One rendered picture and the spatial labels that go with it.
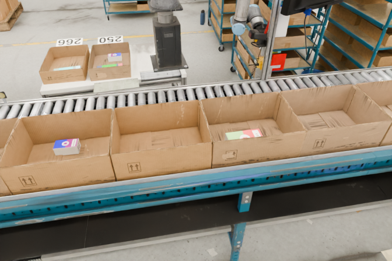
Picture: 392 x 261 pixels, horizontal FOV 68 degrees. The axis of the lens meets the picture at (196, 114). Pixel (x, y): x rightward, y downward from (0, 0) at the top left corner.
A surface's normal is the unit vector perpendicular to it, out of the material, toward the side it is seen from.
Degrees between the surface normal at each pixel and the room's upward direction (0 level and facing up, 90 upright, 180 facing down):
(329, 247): 0
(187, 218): 0
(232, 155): 90
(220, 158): 90
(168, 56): 90
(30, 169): 90
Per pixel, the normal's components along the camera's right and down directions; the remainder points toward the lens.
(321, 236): 0.00, -0.78
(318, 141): 0.16, 0.62
